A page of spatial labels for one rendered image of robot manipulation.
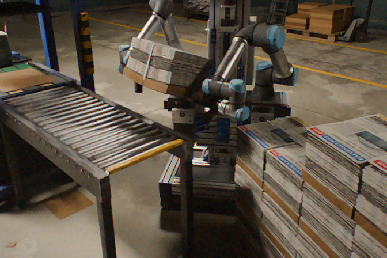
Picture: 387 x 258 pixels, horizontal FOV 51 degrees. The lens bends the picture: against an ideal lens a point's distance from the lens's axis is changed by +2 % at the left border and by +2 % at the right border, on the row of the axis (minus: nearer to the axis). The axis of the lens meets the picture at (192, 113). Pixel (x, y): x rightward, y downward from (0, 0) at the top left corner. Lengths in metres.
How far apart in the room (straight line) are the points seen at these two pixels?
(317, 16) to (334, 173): 6.76
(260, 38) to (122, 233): 1.51
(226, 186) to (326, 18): 5.77
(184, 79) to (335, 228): 1.00
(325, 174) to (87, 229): 1.74
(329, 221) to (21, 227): 2.04
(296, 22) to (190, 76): 6.44
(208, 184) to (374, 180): 1.53
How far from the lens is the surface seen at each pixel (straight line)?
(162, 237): 2.68
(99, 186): 1.81
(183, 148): 2.07
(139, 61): 2.19
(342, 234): 1.62
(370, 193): 1.44
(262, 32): 2.12
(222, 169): 2.96
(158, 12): 2.44
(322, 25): 8.14
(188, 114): 2.49
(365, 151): 1.50
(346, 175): 1.50
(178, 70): 2.02
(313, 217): 1.73
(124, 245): 2.66
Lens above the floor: 1.72
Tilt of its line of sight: 23 degrees down
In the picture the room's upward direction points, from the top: 1 degrees counter-clockwise
